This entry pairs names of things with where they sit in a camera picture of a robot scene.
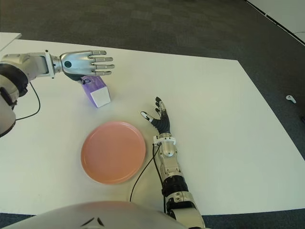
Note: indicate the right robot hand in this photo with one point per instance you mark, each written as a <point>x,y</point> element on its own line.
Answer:
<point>163,123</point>

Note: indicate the purple tissue paper pack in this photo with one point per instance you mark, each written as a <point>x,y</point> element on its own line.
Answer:
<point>100,96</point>

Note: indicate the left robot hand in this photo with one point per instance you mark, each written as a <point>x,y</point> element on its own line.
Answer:
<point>78,63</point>

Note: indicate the pink round plate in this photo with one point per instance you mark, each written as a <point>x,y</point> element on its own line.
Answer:
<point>113,152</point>

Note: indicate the white side table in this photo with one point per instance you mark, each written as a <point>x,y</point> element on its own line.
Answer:
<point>8,39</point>

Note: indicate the silver robot torso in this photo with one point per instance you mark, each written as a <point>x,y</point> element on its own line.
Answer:
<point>95,217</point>

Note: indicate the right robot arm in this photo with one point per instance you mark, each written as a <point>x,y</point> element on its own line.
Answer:
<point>174,176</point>

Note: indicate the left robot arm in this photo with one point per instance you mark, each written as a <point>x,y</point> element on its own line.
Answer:
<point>26,64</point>

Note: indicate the small white floor object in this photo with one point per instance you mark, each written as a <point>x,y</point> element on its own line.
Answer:
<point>290,99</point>

